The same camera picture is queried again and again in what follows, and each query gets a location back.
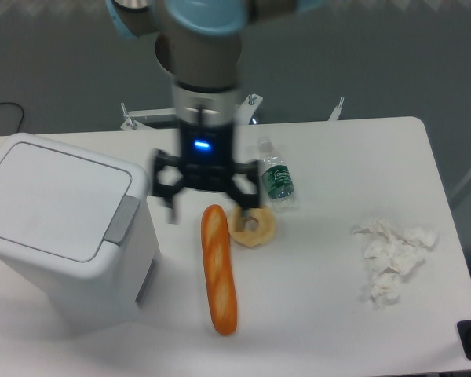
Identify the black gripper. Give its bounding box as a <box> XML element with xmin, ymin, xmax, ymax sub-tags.
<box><xmin>152</xmin><ymin>120</ymin><xmax>262</xmax><ymax>224</ymax></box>

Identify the white trash can lid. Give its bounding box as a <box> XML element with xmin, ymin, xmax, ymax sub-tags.
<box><xmin>0</xmin><ymin>141</ymin><xmax>131</xmax><ymax>262</ymax></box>

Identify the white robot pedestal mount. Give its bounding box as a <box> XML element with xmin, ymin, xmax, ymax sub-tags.
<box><xmin>120</xmin><ymin>93</ymin><xmax>264</xmax><ymax>130</ymax></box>

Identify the beige donut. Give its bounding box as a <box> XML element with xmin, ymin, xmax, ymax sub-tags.
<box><xmin>228</xmin><ymin>206</ymin><xmax>276</xmax><ymax>248</ymax></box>

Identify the clear plastic water bottle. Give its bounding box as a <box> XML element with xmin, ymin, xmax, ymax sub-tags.
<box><xmin>257</xmin><ymin>136</ymin><xmax>297</xmax><ymax>212</ymax></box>

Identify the orange baguette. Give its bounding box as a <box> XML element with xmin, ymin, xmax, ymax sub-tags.
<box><xmin>201</xmin><ymin>204</ymin><xmax>238</xmax><ymax>336</ymax></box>

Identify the white trash can body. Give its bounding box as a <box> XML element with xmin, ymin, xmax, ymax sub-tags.
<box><xmin>0</xmin><ymin>132</ymin><xmax>161</xmax><ymax>339</ymax></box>

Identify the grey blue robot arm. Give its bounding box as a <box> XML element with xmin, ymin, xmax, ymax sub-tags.
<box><xmin>106</xmin><ymin>1</ymin><xmax>324</xmax><ymax>211</ymax></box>

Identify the crumpled white tissue paper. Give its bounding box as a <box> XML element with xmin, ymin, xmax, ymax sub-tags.
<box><xmin>351</xmin><ymin>217</ymin><xmax>439</xmax><ymax>310</ymax></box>

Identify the black floor cable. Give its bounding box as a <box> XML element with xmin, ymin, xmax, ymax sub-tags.
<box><xmin>0</xmin><ymin>101</ymin><xmax>26</xmax><ymax>133</ymax></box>

